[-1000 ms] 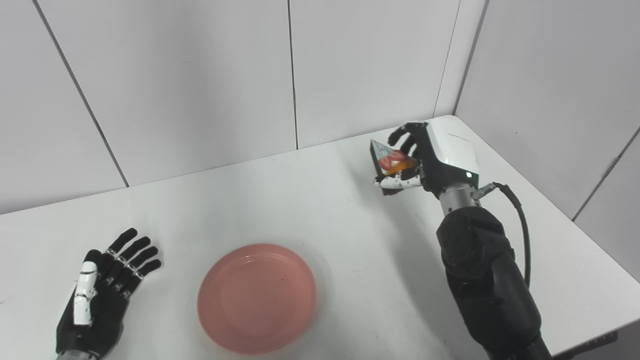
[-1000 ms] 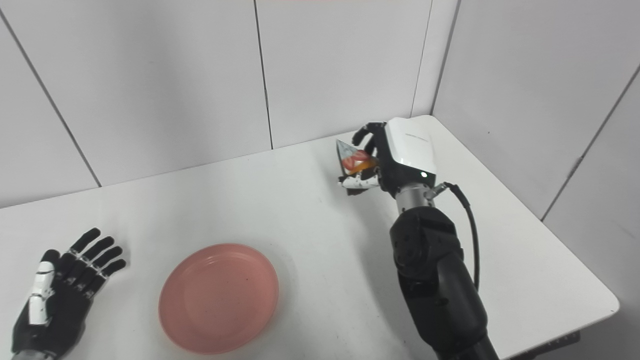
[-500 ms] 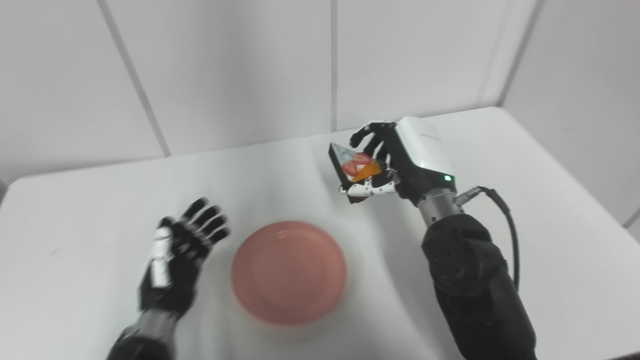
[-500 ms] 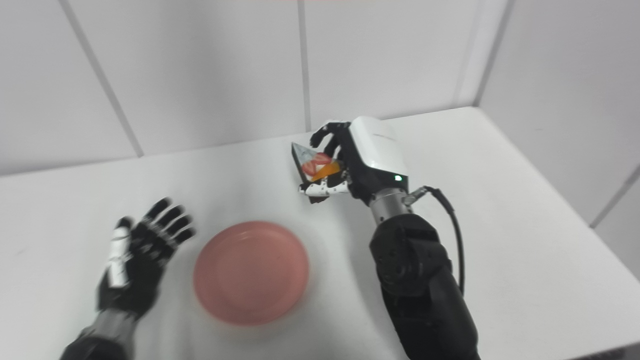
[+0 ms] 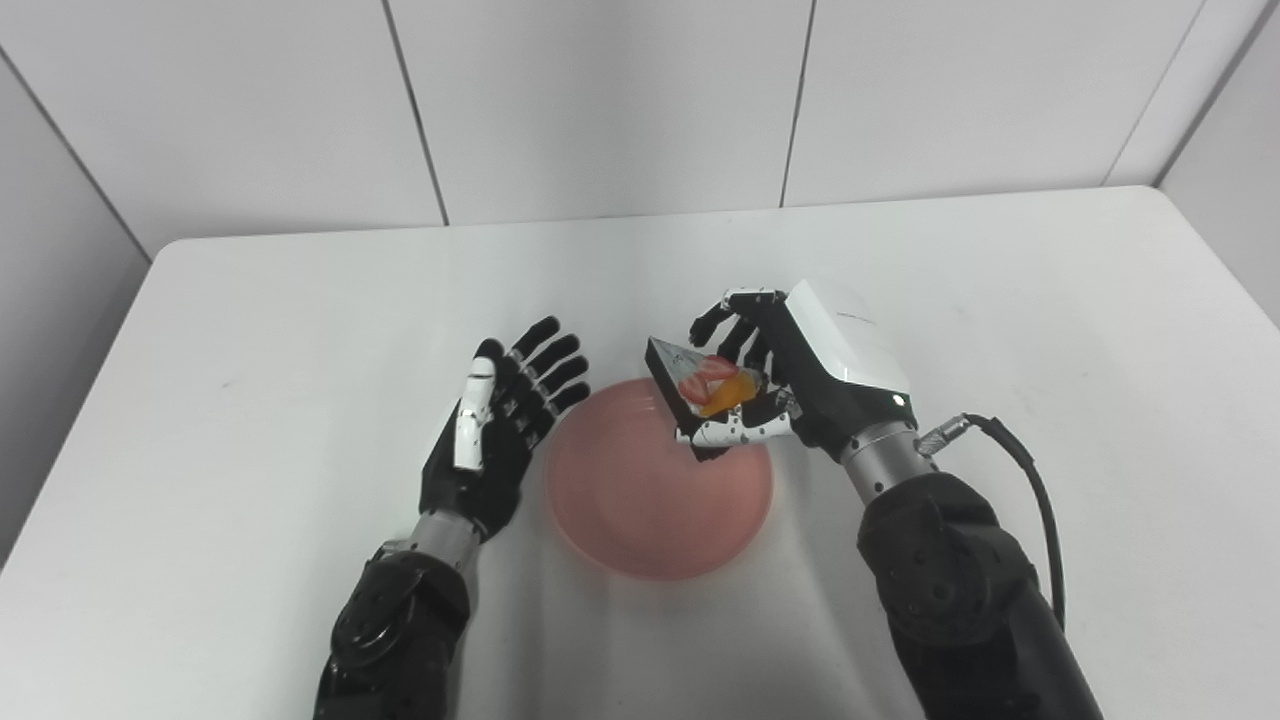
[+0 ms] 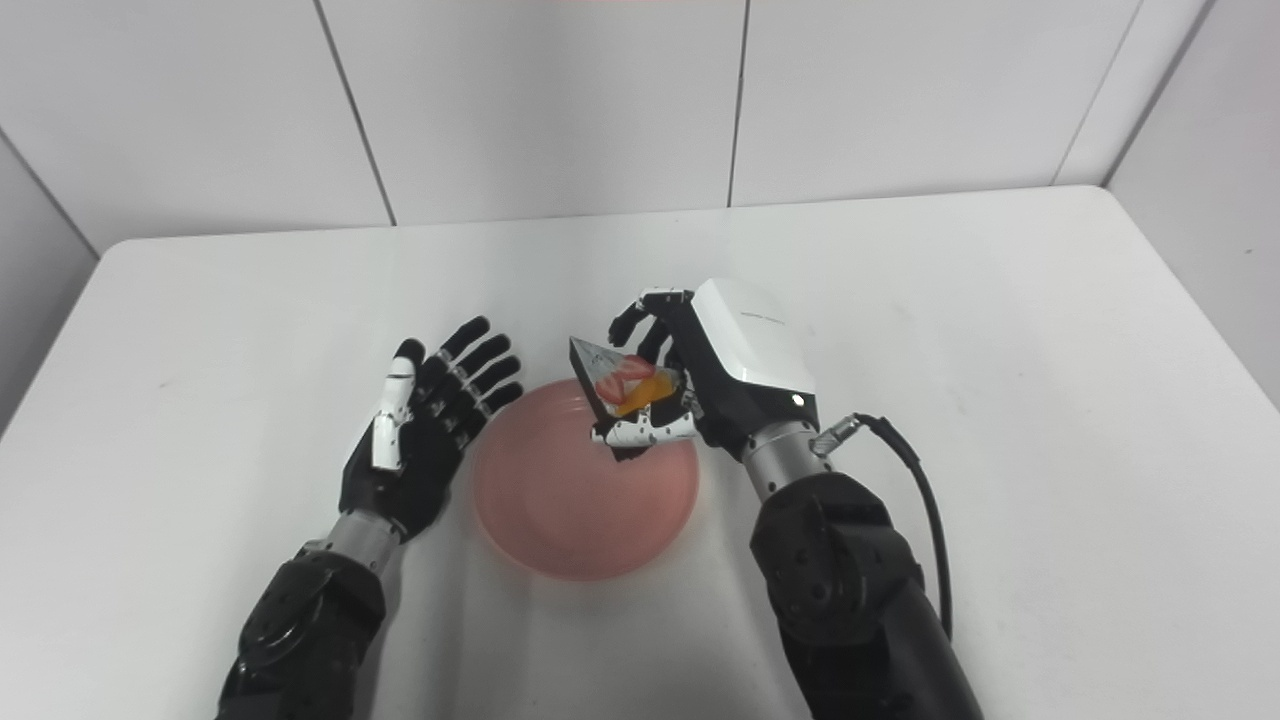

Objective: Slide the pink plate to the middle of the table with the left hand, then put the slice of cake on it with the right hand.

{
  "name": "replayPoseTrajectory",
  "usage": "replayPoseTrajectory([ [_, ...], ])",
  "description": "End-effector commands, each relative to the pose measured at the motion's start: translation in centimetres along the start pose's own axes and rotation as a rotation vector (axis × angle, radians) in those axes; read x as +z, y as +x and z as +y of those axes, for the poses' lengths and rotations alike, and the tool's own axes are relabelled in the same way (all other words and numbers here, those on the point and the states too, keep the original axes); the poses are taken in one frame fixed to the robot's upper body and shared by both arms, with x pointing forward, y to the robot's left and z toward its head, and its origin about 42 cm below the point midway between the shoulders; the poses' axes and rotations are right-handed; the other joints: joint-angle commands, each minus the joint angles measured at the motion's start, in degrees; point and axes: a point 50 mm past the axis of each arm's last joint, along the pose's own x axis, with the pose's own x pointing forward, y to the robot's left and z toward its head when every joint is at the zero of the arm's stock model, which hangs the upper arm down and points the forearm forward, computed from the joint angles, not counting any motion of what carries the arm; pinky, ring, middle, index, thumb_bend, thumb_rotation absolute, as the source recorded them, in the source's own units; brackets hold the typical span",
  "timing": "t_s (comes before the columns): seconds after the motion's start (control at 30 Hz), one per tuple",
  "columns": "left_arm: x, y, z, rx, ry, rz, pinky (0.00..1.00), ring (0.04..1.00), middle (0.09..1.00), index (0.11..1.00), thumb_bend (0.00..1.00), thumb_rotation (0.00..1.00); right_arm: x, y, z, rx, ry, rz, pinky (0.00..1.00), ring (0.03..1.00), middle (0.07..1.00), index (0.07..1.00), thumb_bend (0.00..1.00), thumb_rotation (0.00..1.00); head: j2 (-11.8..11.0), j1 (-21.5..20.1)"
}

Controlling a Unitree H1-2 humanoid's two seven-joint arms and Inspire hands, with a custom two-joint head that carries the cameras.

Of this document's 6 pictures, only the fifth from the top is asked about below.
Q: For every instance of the pink round plate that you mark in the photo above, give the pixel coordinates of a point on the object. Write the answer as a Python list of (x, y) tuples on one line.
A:
[(650, 510)]

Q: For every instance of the chocolate cake slice with fruit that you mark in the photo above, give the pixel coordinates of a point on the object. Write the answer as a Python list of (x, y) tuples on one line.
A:
[(700, 385)]

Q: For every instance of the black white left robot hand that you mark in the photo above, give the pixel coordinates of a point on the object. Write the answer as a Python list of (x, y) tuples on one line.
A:
[(490, 470)]

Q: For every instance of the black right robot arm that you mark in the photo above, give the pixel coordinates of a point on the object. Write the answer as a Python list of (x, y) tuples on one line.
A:
[(960, 590)]

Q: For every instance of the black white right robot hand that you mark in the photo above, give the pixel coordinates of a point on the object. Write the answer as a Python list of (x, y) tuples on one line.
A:
[(830, 370)]

